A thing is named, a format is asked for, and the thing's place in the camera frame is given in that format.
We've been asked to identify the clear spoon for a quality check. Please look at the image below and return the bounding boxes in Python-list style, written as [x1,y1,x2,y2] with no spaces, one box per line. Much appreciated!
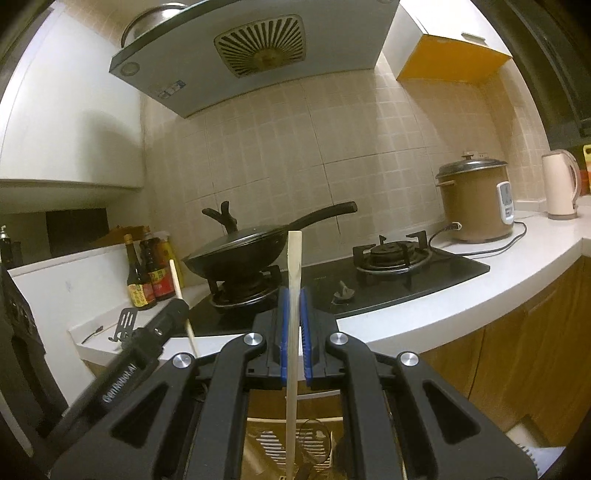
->
[295,419,332,479]

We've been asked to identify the dark soy sauce bottle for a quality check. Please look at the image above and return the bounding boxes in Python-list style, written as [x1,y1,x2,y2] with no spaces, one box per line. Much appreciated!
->
[123,234,156,310]

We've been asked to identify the black gas stove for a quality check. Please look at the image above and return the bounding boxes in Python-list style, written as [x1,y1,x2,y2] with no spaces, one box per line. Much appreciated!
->
[189,231,490,337]

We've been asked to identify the red label sauce bottle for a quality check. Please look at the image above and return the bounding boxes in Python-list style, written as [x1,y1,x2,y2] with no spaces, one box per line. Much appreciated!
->
[139,226,175,301]

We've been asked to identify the yellow plastic utensil basket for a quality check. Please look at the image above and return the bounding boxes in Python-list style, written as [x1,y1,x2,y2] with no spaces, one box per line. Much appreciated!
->
[239,388,353,479]

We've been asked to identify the black wok with lid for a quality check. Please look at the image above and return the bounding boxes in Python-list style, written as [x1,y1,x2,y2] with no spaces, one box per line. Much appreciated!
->
[182,201,358,281]

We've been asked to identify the wooden base cabinets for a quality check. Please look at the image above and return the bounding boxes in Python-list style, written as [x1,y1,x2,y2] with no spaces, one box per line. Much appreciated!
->
[82,255,591,448]

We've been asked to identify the brown rice cooker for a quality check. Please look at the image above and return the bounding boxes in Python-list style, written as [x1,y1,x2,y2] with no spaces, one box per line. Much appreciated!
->
[436,155,515,244]

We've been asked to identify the white countertop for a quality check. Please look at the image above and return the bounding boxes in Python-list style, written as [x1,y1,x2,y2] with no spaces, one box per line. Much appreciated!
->
[68,195,591,365]

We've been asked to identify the white electric kettle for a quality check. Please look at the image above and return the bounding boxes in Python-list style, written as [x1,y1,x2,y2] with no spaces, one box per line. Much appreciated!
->
[542,149,581,220]

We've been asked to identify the range hood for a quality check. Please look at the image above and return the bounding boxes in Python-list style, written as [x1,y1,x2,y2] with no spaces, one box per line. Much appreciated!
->
[109,0,398,118]

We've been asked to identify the yellow oil bottle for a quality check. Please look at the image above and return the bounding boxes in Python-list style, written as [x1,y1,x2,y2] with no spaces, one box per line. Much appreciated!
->
[582,144,591,195]

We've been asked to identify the dark window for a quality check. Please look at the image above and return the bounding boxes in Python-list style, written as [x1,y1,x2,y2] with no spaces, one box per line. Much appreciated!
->
[475,1,590,149]

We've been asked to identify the white orange wall cabinet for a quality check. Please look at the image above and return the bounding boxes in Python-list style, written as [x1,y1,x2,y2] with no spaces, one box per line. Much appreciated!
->
[383,1,512,84]

